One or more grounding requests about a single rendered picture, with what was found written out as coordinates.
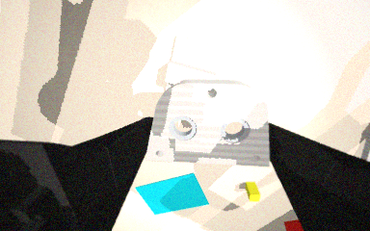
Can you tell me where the small yellow block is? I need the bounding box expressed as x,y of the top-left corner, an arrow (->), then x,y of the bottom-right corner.
245,182 -> 260,201

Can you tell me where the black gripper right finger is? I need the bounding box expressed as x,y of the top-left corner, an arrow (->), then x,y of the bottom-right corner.
269,122 -> 370,231

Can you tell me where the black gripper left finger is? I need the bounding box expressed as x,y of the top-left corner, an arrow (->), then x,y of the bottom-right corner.
0,116 -> 153,231

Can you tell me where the grey metal plate with two round holes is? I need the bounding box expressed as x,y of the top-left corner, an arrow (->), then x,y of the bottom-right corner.
145,79 -> 270,167

